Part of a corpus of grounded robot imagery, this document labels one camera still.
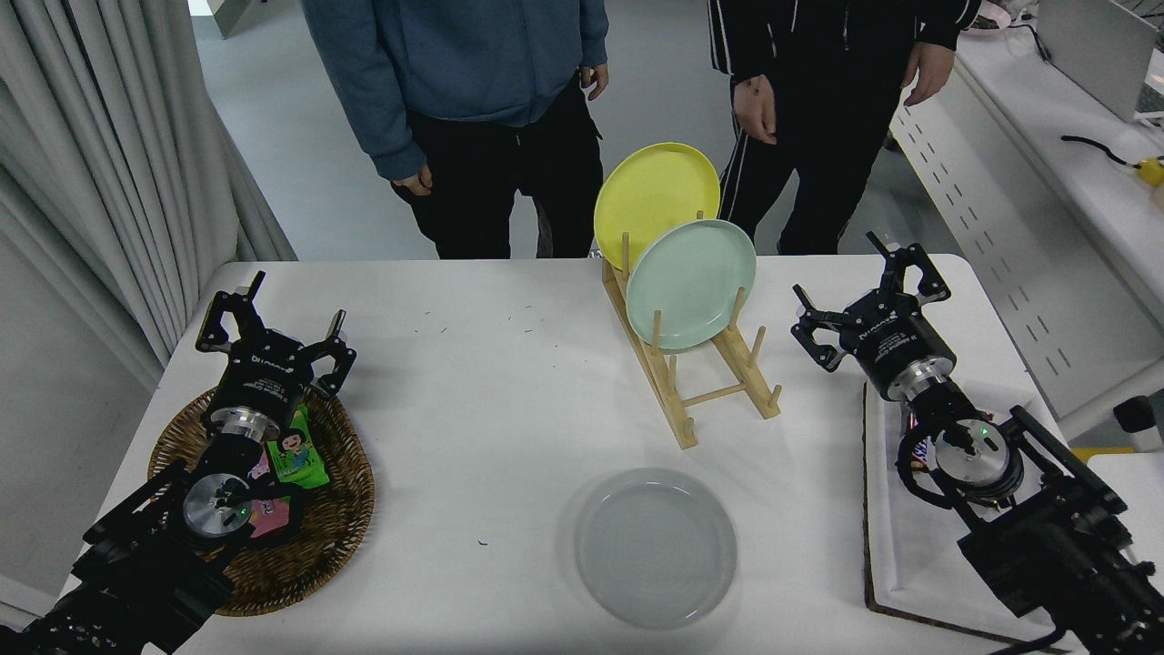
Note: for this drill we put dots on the brown chocolate bar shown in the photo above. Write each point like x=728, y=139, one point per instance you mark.
x=918, y=453

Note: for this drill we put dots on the person's right hand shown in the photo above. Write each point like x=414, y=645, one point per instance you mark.
x=416, y=182
x=755, y=105

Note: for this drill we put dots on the wooden plate rack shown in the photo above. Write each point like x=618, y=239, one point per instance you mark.
x=682, y=428

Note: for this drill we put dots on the small white table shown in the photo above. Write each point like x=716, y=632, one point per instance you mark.
x=1132, y=491

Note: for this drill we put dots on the person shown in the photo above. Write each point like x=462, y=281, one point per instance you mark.
x=473, y=55
x=818, y=55

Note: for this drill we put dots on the gray plate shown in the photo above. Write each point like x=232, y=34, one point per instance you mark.
x=655, y=550

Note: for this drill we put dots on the mint green plate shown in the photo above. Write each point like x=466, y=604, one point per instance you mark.
x=691, y=282

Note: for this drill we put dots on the pink snack packet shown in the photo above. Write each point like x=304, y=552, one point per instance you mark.
x=273, y=520

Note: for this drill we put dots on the pink bowl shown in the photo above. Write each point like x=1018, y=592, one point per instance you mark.
x=993, y=18

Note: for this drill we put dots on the person's left hand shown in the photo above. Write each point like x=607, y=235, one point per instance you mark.
x=596, y=80
x=929, y=71

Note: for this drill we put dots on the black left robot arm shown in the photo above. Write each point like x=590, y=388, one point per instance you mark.
x=136, y=573

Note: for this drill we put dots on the gray laptop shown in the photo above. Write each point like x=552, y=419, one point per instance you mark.
x=1091, y=45

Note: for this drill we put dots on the gray curtain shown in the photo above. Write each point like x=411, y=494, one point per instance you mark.
x=91, y=136

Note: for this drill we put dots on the brown wicker basket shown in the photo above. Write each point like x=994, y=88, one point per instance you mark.
x=327, y=537

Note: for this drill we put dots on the small yellow object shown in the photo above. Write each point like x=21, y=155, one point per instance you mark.
x=1151, y=171

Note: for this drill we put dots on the long white desk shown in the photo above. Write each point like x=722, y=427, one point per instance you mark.
x=1028, y=136

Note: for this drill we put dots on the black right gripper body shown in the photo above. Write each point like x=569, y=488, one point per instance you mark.
x=900, y=350

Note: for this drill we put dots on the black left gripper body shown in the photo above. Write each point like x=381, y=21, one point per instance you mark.
x=259, y=382

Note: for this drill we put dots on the white rectangular tray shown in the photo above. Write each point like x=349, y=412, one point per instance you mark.
x=909, y=564

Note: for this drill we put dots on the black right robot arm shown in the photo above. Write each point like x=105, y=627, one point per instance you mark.
x=1046, y=546

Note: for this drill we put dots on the green snack packet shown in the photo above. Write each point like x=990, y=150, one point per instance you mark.
x=296, y=455

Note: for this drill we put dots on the yellow plate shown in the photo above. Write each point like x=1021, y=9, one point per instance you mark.
x=650, y=196

